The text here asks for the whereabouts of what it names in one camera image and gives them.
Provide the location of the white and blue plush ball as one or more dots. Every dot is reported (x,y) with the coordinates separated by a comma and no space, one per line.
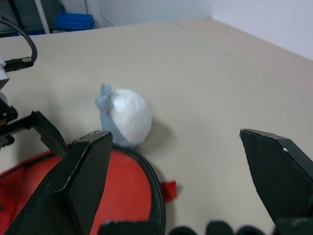
(129,115)

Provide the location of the white metal post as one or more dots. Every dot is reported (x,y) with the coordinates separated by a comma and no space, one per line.
(42,14)

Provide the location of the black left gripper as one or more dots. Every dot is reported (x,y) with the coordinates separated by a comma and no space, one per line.
(9,122)

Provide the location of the blue plastic crate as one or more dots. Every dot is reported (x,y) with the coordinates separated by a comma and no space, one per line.
(74,22)

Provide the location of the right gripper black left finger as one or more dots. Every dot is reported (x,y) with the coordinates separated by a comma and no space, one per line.
(73,186)

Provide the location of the dark grey storage bin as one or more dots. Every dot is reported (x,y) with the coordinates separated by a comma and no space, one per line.
(22,12)

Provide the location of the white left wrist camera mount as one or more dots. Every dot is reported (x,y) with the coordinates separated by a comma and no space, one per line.
(2,73)

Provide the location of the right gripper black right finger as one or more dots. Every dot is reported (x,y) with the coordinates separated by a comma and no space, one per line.
(281,176)

